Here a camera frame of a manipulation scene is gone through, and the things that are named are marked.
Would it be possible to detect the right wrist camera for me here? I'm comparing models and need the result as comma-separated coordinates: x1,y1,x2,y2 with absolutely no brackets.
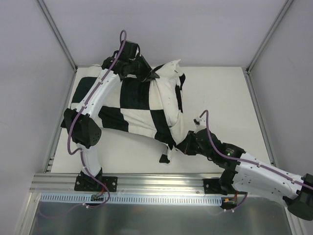
193,117,206,133

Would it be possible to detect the left aluminium frame post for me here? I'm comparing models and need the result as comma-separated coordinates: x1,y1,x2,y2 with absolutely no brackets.
35,0,78,72

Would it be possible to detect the white slotted cable duct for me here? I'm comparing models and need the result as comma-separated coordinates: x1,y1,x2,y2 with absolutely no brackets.
40,193,222,206

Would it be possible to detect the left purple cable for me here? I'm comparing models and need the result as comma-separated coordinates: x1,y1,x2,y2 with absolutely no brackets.
66,29,128,155

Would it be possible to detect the right aluminium frame post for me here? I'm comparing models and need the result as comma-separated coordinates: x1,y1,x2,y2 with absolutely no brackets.
246,0,294,73

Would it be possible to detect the aluminium mounting rail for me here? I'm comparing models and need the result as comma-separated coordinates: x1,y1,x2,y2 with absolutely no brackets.
29,173,221,196

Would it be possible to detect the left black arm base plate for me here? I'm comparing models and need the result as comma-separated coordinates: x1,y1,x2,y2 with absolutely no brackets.
74,172,118,192

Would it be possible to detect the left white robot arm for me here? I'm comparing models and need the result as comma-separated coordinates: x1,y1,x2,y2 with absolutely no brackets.
64,40,159,191

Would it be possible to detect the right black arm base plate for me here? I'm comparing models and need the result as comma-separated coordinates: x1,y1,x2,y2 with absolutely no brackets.
202,178,246,195

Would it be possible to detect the black white checkered pillowcase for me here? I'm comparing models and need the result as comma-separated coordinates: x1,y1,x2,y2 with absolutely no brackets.
61,64,187,164

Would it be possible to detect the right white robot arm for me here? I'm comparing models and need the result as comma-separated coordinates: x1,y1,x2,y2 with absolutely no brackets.
177,129,313,221

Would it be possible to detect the aluminium frame post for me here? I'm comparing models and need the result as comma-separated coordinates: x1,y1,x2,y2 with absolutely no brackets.
35,0,78,72
246,0,294,73

